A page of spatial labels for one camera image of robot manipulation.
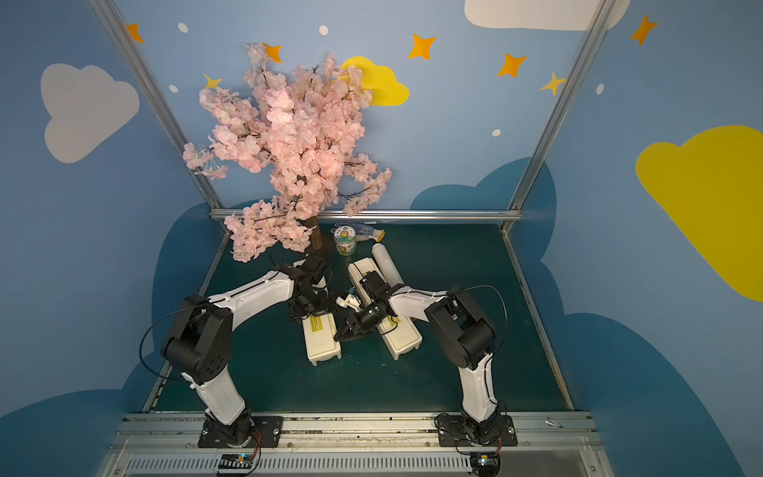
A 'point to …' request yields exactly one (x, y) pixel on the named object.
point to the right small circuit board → (484, 463)
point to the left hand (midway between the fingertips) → (325, 310)
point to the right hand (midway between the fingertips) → (344, 337)
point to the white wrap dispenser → (399, 334)
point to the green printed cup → (345, 239)
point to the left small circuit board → (234, 464)
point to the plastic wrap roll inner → (387, 270)
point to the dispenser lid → (321, 339)
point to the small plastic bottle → (365, 232)
